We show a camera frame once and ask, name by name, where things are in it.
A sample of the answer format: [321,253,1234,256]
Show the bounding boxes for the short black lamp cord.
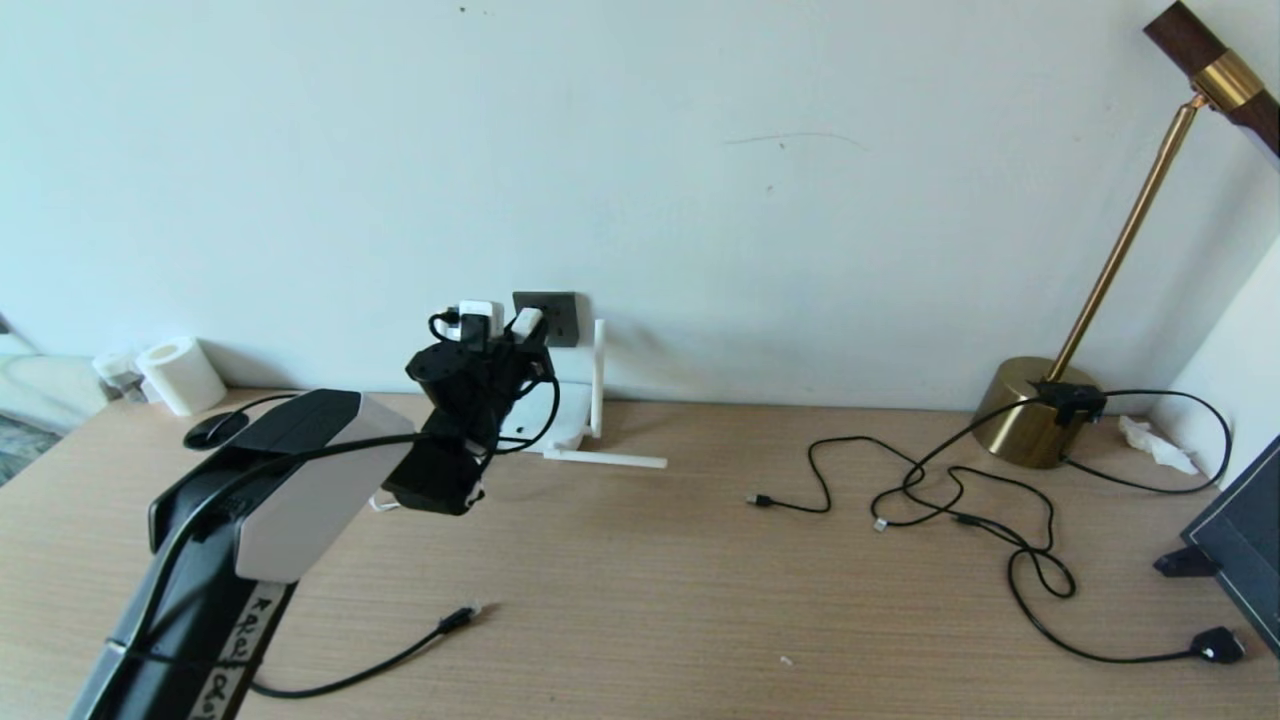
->
[1060,389,1231,495]

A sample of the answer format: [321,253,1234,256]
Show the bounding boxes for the small clear plastic jar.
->
[93,351,149,405]

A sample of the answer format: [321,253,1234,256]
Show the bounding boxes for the brass desk lamp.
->
[975,0,1280,471]

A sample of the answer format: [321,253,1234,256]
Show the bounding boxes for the crumpled white tissue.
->
[1118,416,1199,476]

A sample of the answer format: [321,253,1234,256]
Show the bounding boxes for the black round desk grommet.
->
[184,411,251,451]

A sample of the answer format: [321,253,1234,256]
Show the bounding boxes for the black USB cable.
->
[747,436,1078,601]

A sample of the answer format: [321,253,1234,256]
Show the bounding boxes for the pale upholstered furniture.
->
[0,330,107,433]

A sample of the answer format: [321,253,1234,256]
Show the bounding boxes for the white wifi router with antennas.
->
[497,319,668,471]

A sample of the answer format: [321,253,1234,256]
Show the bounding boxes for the black inline cord switch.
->
[1033,381,1108,429]

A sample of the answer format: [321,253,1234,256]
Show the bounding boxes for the black plastic clip stand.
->
[1153,546,1221,578]

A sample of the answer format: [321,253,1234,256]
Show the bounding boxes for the black ethernet cable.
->
[205,393,485,699]

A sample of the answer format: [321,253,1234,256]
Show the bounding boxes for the grey wall power socket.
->
[512,291,579,348]

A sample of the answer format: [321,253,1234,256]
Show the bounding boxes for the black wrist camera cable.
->
[105,312,561,661]

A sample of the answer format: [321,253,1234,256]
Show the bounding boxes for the white toilet paper roll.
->
[136,337,228,417]

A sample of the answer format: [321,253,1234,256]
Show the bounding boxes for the black cable with silver connector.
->
[871,465,1053,556]

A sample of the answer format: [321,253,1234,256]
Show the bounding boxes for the black lamp power cable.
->
[870,390,1247,665]

